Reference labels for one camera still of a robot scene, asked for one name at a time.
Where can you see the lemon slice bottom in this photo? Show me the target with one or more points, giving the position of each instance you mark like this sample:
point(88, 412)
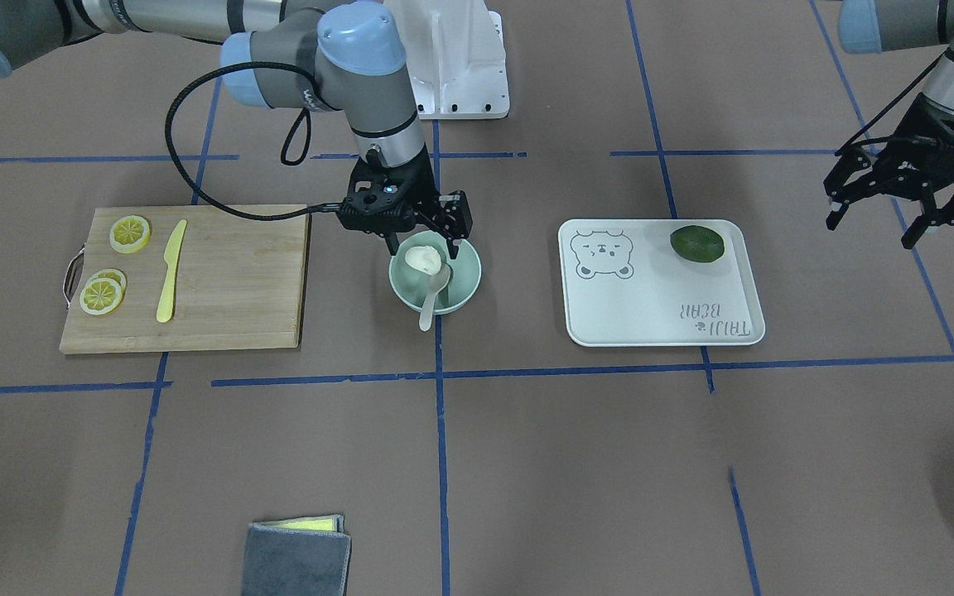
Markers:
point(101, 296)

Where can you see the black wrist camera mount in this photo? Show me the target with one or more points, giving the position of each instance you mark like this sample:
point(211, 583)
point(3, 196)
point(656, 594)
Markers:
point(453, 217)

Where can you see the lemon slice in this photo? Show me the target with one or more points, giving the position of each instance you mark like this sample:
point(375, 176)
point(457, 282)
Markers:
point(129, 234)
point(101, 296)
point(112, 274)

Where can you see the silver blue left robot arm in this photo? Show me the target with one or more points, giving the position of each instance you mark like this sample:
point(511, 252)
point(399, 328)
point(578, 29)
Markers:
point(872, 27)

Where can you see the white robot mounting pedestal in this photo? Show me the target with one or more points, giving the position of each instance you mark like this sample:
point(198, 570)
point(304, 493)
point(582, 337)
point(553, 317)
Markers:
point(456, 58)

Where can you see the light green ceramic bowl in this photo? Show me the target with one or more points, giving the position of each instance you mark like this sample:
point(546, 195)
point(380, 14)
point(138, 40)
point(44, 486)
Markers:
point(410, 285)

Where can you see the lemon slice middle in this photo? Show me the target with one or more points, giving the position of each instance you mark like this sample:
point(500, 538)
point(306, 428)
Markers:
point(112, 274)

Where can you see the white speckled spoon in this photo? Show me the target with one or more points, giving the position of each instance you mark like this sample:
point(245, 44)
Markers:
point(436, 284)

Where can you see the grey folded cloth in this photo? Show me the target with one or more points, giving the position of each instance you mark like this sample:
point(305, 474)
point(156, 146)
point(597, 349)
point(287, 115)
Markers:
point(294, 562)

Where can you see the white bear serving tray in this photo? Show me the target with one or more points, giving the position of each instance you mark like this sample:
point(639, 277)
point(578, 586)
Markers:
point(624, 286)

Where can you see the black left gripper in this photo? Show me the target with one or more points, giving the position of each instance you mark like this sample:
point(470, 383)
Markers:
point(913, 171)

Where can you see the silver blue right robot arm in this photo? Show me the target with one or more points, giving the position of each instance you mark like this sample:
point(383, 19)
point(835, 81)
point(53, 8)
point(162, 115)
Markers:
point(315, 56)

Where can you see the white steamed bun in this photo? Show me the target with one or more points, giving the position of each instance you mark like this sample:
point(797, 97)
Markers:
point(424, 259)

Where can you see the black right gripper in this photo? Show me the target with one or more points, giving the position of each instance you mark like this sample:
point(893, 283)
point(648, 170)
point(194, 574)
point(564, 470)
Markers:
point(454, 217)

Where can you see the bamboo cutting board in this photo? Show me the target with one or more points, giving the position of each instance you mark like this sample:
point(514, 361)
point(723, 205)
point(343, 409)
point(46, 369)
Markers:
point(240, 284)

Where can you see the yellow sponge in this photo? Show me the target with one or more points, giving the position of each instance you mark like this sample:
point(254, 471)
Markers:
point(327, 524)

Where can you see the yellow plastic knife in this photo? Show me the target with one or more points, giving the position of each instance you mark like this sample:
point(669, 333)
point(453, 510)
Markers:
point(171, 256)

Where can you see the lemon slice top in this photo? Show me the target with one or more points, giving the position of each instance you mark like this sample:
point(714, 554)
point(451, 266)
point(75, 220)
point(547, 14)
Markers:
point(129, 234)

